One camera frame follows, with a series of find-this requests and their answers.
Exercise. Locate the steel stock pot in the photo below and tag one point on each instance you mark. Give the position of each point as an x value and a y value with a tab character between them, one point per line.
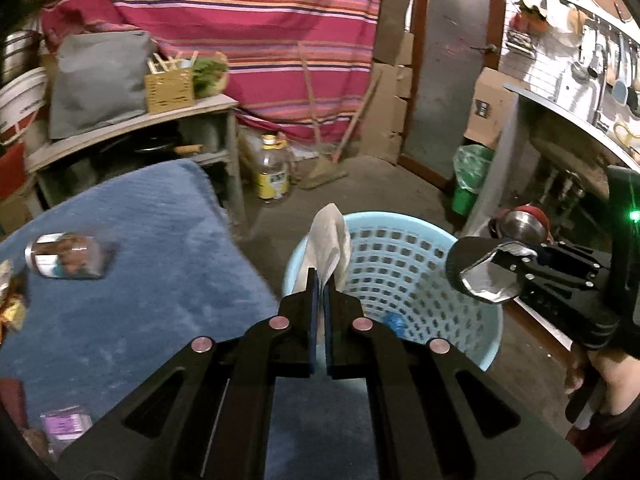
20	52

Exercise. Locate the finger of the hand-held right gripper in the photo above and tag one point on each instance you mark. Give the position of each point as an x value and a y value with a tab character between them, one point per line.
570	254
520	264

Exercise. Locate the blue knitted blanket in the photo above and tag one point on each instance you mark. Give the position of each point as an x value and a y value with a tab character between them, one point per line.
150	285

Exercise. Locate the straw broom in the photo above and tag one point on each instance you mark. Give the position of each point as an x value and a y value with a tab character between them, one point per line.
320	170

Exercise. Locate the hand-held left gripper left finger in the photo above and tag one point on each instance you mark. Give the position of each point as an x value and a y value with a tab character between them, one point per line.
312	320

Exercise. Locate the wooden chopstick holder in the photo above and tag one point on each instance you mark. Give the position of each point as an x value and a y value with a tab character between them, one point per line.
169	92

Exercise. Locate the dark red snack wrapper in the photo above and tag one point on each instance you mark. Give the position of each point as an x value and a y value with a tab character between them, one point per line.
12	402

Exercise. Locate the brown cardboard box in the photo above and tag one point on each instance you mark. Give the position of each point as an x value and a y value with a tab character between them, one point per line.
487	105

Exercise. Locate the light blue plastic basket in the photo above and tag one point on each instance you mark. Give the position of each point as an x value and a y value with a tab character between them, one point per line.
400	270

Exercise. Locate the bag of green vegetables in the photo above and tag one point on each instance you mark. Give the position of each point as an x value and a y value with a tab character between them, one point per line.
210	75

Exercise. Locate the grey cushion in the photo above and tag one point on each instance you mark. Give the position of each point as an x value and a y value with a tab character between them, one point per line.
100	85

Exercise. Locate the grey white paper napkin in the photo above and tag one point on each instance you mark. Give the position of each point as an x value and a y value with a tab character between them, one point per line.
327	240

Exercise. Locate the bundle of chopsticks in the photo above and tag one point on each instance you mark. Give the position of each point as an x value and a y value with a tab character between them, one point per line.
170	62

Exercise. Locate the purple bead package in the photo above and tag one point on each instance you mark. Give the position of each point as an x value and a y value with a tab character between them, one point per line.
65	427

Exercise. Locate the clear jar with brown contents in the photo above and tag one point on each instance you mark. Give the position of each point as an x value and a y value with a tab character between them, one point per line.
70	255

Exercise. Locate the black pot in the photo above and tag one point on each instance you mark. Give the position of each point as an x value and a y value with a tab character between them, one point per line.
160	146

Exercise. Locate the wooden side table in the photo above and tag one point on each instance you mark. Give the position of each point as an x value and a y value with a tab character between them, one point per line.
125	127

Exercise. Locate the steel bowl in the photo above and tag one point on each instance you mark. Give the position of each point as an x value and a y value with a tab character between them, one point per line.
525	225

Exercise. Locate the wall utensil rack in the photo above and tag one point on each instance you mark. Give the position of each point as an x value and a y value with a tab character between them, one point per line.
575	50

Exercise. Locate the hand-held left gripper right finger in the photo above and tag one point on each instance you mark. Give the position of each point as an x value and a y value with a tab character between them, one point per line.
330	325

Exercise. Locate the brown paper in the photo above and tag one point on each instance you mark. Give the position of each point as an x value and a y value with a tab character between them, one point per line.
37	445

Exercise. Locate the wooden framed door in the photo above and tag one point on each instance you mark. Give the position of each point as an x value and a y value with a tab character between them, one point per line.
450	60

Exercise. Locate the yellow label oil bottle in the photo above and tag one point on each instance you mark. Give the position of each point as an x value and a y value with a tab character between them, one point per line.
272	170

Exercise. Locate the red striped cloth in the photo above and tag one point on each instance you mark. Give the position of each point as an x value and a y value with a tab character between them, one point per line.
225	25

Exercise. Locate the steel counter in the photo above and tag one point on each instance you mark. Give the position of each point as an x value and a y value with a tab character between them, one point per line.
575	125

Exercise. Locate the white plastic bucket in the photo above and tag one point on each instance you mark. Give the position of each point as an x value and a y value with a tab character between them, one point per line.
22	105

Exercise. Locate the stack of flattened cardboard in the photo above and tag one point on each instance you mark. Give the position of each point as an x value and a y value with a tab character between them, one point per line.
390	85

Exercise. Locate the person's right hand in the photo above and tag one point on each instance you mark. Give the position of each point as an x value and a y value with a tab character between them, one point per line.
617	377

